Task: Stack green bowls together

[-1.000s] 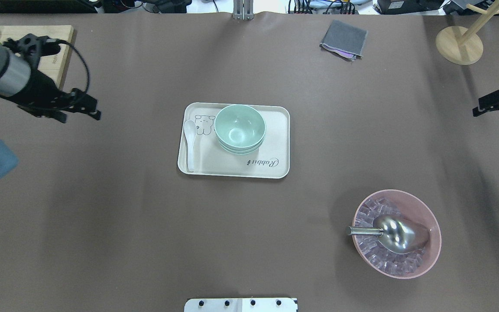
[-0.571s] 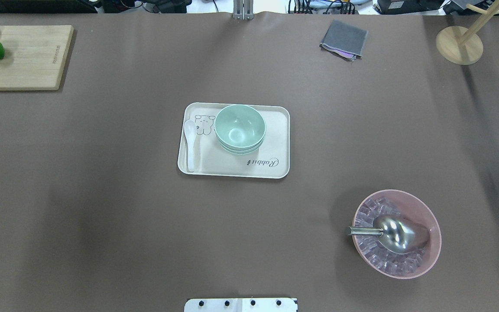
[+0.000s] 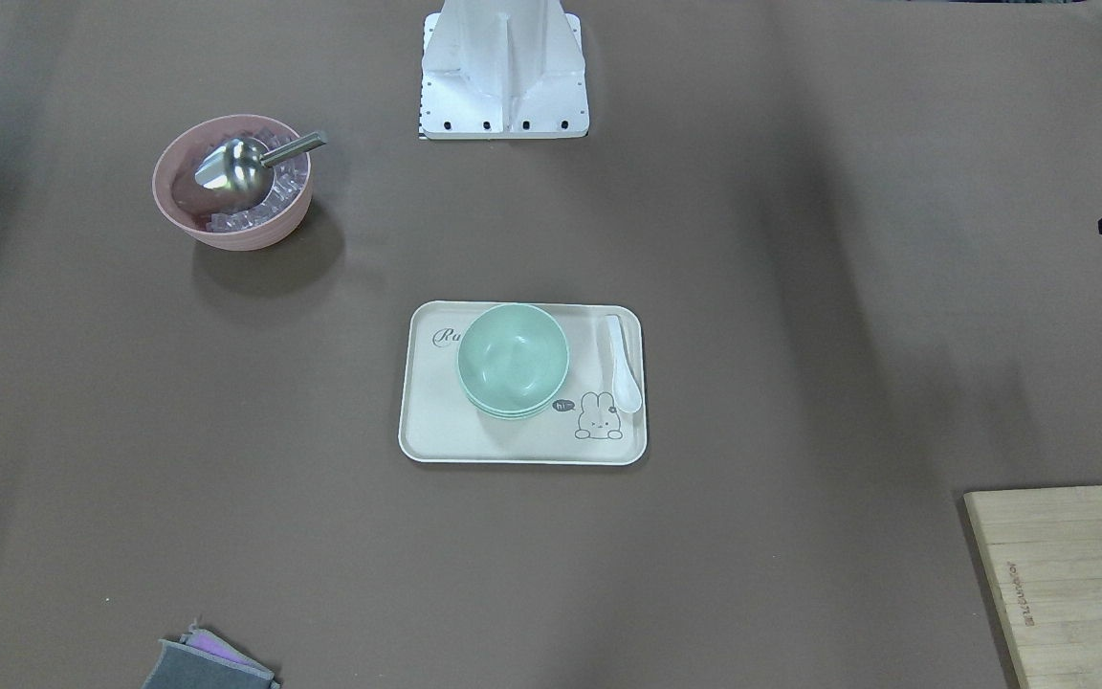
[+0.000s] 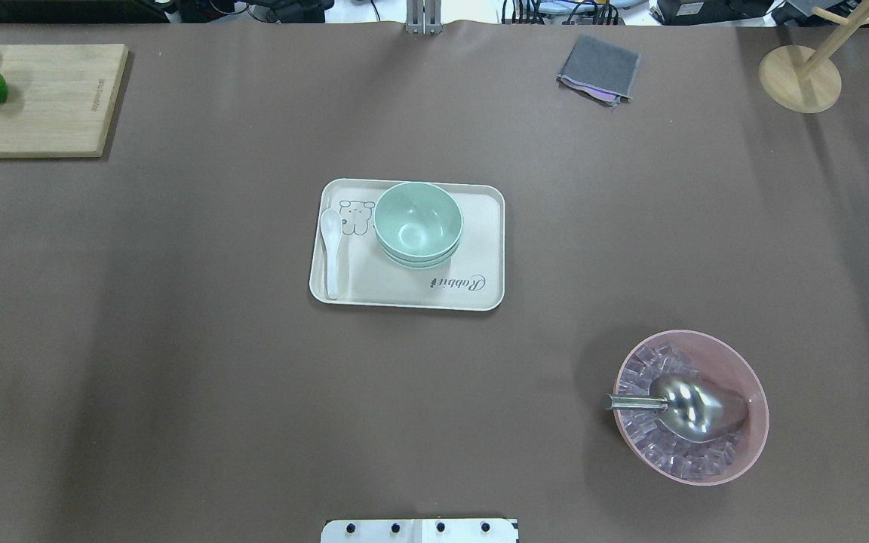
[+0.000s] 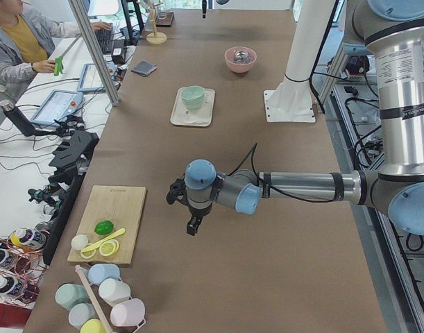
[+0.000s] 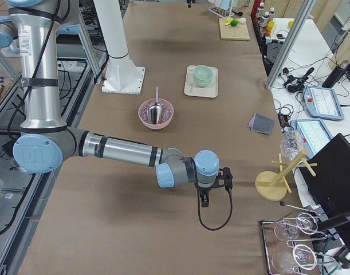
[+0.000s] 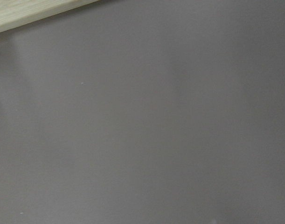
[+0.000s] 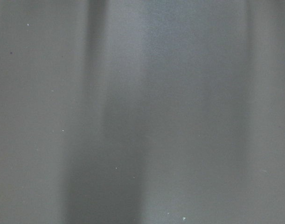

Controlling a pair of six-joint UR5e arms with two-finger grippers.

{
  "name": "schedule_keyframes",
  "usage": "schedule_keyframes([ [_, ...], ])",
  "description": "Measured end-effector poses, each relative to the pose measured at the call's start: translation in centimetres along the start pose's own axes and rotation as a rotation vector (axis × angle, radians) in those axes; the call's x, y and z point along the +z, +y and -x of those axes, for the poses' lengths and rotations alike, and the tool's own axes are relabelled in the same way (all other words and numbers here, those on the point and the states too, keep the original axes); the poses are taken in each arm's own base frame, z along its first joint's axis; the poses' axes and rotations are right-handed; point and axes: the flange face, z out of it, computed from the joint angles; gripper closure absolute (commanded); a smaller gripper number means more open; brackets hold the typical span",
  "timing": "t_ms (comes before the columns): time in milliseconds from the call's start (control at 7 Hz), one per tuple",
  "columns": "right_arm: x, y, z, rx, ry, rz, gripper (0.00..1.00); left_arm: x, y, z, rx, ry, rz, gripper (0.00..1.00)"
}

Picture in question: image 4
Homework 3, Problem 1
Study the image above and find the aluminium frame post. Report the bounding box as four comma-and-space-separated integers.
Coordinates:
406, 0, 444, 35

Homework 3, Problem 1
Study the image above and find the grey folded cloth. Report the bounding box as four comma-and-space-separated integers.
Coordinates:
556, 35, 641, 107

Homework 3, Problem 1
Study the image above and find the cream rabbit serving tray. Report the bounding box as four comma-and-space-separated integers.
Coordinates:
309, 178, 506, 311

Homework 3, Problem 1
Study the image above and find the pink bowl with ice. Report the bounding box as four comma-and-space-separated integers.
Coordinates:
613, 330, 769, 486

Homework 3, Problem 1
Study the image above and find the green bowl on tray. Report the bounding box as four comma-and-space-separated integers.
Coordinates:
382, 244, 461, 269

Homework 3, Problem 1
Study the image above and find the green bowl robot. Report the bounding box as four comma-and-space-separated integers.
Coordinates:
373, 182, 465, 262

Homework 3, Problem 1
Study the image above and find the wooden mug tree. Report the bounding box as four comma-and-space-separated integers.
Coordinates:
758, 1, 869, 114

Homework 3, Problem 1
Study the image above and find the wooden cutting board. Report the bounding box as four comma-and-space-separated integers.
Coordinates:
0, 44, 128, 158

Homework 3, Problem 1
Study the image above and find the metal ice scoop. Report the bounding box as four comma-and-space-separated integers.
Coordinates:
601, 374, 749, 443

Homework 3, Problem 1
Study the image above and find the white ceramic spoon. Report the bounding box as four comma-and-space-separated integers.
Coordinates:
318, 207, 342, 299

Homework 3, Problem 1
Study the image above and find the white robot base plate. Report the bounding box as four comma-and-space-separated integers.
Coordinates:
320, 517, 520, 542

